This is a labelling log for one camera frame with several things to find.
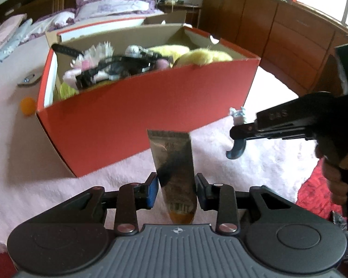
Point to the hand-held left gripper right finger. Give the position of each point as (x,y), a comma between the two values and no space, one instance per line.
(199,191)

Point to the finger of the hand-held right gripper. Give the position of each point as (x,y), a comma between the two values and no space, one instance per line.
(237,150)

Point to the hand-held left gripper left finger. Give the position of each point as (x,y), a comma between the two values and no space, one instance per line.
(153,191)

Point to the gold cream tube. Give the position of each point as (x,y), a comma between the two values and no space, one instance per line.
(175,168)

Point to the red cardboard shoe box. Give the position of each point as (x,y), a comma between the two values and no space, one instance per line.
(139,113)

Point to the white grey fluffy toy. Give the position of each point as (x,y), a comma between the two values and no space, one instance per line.
(88,58)

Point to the person's right hand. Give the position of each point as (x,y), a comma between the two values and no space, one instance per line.
(336,184)

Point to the small white blue cloth knot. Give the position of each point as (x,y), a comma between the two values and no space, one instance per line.
(237,113)

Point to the red blanket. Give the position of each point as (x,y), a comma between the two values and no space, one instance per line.
(311,192)

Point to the long wooden cabinet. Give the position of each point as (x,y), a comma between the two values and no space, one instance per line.
(278,34)

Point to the yellow plush toy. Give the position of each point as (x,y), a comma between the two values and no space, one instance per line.
(197,56)

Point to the grey metallic comb-like object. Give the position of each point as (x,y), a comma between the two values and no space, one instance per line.
(340,222)

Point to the pale pink soft item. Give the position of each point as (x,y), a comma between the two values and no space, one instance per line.
(162,63)

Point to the bed with pink sheet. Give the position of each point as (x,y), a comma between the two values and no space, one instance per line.
(32,156)

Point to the black toy figure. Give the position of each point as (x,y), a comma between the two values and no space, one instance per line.
(120,66)

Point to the neon yellow cloth item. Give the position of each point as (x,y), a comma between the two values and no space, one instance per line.
(65,90)

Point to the wooden nightstand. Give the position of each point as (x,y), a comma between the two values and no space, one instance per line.
(181,10)

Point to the orange ball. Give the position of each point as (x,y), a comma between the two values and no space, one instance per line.
(27,106)

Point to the black comb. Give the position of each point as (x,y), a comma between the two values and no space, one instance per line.
(66,50)

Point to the small white device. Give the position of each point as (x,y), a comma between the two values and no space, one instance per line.
(29,80)

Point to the white pillow purple frill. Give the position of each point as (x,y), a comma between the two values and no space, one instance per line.
(53,20)
(116,5)

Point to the light blue folded blanket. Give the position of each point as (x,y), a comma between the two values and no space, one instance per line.
(8,44)

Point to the pink folded blanket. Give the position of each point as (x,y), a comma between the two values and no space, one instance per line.
(3,29)

